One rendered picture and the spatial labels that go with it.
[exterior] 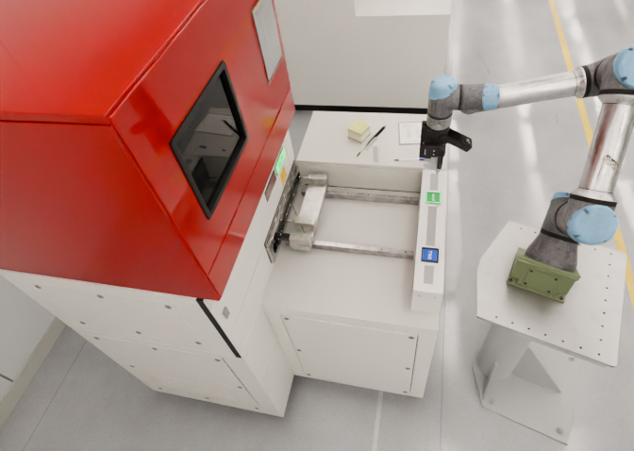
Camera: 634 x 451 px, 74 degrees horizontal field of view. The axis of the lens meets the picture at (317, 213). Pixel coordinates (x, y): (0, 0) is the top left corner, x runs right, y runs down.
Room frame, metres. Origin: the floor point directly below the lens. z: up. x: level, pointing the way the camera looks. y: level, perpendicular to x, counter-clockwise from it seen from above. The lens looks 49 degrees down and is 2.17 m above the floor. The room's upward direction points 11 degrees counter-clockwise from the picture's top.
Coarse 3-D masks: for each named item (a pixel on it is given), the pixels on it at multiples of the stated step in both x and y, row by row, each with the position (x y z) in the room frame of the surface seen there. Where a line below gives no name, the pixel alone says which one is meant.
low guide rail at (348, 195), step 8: (304, 192) 1.27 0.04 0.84; (328, 192) 1.23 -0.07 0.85; (336, 192) 1.22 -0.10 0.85; (344, 192) 1.21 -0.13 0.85; (352, 192) 1.20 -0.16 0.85; (360, 192) 1.20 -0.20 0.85; (360, 200) 1.18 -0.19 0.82; (368, 200) 1.17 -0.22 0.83; (376, 200) 1.15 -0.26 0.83; (384, 200) 1.14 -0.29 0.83; (392, 200) 1.13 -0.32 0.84; (400, 200) 1.12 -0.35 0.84; (408, 200) 1.11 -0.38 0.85; (416, 200) 1.10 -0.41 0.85
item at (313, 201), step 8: (312, 184) 1.27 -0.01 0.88; (320, 184) 1.26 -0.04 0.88; (312, 192) 1.22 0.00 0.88; (320, 192) 1.21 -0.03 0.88; (304, 200) 1.19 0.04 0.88; (312, 200) 1.18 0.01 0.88; (320, 200) 1.17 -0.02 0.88; (304, 208) 1.15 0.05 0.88; (312, 208) 1.14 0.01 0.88; (320, 208) 1.13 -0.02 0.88; (304, 216) 1.10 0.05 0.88; (312, 216) 1.09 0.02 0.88; (296, 232) 1.03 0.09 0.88; (312, 232) 1.01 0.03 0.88; (312, 240) 0.99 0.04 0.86; (296, 248) 0.96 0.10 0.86; (304, 248) 0.95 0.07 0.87
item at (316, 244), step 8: (320, 248) 0.97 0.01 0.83; (328, 248) 0.96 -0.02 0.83; (336, 248) 0.94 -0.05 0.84; (344, 248) 0.93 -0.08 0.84; (352, 248) 0.92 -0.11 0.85; (360, 248) 0.91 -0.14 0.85; (368, 248) 0.91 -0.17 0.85; (376, 248) 0.90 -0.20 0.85; (384, 248) 0.89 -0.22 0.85; (392, 248) 0.89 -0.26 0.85; (384, 256) 0.88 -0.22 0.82; (392, 256) 0.87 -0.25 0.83; (400, 256) 0.86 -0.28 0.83; (408, 256) 0.85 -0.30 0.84
